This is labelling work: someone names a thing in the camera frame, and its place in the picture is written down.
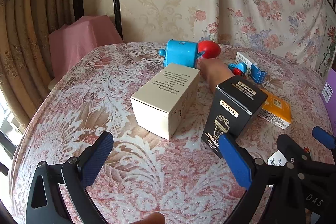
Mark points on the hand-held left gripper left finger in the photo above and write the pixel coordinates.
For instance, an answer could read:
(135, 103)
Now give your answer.
(98, 153)

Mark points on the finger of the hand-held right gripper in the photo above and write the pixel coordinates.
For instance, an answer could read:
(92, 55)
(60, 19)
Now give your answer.
(288, 146)
(322, 134)

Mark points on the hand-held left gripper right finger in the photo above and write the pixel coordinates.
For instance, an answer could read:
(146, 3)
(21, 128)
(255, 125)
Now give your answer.
(233, 158)

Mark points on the purple container box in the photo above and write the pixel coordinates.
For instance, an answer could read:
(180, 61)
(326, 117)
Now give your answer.
(329, 98)

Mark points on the black cardboard box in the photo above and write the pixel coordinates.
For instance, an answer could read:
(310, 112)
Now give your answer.
(233, 106)

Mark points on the white medicine box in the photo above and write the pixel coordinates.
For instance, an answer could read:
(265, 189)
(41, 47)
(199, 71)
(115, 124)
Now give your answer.
(256, 70)

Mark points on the peach translucent plastic case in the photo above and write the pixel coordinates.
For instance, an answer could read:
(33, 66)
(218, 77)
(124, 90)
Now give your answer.
(215, 74)

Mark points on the cream cardboard box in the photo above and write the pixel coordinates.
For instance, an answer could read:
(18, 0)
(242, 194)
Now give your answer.
(165, 98)

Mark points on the person's left hand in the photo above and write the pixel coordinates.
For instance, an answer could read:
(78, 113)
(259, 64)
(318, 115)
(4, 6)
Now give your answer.
(152, 218)

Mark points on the white barcode label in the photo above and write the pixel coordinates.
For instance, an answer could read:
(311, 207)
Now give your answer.
(274, 158)

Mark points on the orange cardboard box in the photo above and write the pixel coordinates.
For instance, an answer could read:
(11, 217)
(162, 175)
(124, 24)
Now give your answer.
(277, 108)

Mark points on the flower scroll painting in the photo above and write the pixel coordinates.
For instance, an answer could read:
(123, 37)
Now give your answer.
(329, 50)

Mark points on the red and blue toy car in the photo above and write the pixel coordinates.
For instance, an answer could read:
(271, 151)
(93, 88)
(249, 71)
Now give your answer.
(237, 70)

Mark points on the red plastic egg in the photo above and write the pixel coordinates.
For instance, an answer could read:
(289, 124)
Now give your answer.
(210, 49)

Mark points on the pink cloth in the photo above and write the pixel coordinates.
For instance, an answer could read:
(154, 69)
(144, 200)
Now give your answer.
(78, 40)

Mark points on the blue plastic toy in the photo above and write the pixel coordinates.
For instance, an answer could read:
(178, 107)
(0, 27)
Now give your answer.
(181, 53)

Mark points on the beige patterned curtain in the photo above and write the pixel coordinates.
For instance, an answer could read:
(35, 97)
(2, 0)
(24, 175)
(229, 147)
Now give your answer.
(29, 29)

